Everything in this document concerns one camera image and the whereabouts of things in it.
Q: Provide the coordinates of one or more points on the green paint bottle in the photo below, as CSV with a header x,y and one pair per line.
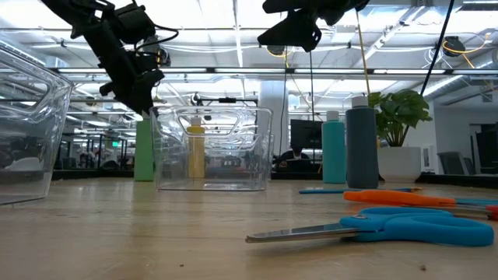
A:
x,y
144,155

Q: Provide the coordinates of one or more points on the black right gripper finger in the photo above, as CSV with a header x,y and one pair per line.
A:
x,y
297,31
288,5

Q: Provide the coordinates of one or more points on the narrow clear plastic bin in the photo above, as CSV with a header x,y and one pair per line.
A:
x,y
218,171

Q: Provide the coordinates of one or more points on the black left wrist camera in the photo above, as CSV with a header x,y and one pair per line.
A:
x,y
134,23

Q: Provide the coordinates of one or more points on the wide clear plastic bin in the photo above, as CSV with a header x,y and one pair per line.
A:
x,y
233,136

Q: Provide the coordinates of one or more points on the grey office chair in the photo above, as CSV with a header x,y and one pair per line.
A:
x,y
453,163

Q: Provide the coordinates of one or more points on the seated person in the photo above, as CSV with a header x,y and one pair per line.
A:
x,y
295,159

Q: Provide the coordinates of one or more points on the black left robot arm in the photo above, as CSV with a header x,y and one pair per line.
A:
x,y
62,5

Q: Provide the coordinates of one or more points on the large clear plastic bin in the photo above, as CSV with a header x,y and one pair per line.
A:
x,y
23,136

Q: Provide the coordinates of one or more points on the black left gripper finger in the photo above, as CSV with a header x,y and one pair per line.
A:
x,y
156,83
130,91

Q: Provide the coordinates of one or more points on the dark grey-blue paint bottle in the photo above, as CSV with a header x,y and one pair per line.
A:
x,y
362,148

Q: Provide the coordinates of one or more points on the black computer monitor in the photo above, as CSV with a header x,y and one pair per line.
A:
x,y
307,134

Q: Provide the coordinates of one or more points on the green plant in white pot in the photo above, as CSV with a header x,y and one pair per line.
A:
x,y
397,163

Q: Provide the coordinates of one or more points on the turquoise paint bottle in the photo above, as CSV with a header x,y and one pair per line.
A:
x,y
334,151

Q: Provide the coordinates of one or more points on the yellow paint bottle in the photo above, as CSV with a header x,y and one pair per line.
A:
x,y
196,151

